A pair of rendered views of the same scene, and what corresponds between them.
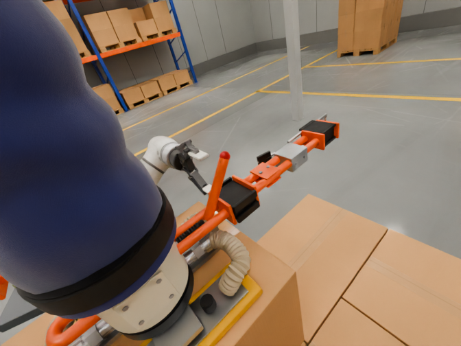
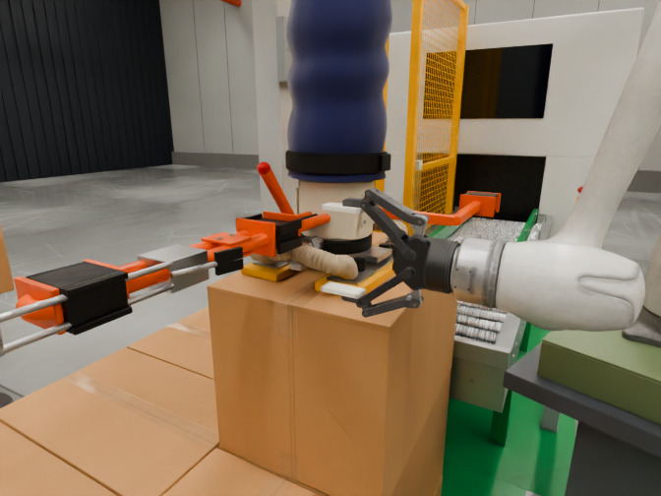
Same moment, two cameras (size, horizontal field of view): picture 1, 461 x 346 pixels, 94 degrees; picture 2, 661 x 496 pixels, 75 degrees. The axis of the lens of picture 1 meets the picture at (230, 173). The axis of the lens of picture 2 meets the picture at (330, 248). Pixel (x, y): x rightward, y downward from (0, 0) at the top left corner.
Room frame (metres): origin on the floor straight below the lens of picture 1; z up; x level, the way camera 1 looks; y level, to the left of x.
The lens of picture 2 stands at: (1.11, -0.27, 1.27)
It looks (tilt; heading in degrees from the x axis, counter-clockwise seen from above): 16 degrees down; 150
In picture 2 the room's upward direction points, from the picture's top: straight up
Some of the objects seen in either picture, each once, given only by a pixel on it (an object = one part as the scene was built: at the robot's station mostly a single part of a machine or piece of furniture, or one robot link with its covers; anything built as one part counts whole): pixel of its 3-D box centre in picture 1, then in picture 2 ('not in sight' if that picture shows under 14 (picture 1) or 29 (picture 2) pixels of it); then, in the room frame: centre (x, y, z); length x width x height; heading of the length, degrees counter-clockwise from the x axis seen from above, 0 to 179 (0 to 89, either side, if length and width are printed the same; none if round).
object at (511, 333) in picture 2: not in sight; (533, 272); (-0.24, 1.77, 0.50); 2.31 x 0.05 x 0.19; 121
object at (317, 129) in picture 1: (320, 134); (75, 293); (0.57, -0.30, 1.08); 0.08 x 0.07 x 0.05; 120
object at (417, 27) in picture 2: not in sight; (435, 155); (-1.19, 1.90, 1.05); 1.17 x 0.10 x 2.10; 121
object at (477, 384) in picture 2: not in sight; (397, 360); (0.08, 0.59, 0.47); 0.70 x 0.03 x 0.15; 31
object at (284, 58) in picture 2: not in sight; (291, 52); (-1.09, 0.77, 1.62); 0.20 x 0.05 x 0.30; 121
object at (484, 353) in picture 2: not in sight; (399, 333); (0.08, 0.60, 0.58); 0.70 x 0.03 x 0.06; 31
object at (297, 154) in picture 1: (291, 156); (174, 267); (0.51, -0.18, 1.08); 0.07 x 0.07 x 0.04; 30
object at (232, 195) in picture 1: (234, 198); (269, 232); (0.40, 0.01, 1.08); 0.10 x 0.08 x 0.06; 30
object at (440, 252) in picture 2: (184, 161); (425, 263); (0.67, 0.14, 1.07); 0.09 x 0.07 x 0.08; 30
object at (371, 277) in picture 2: not in sight; (372, 261); (0.36, 0.27, 0.97); 0.34 x 0.10 x 0.05; 120
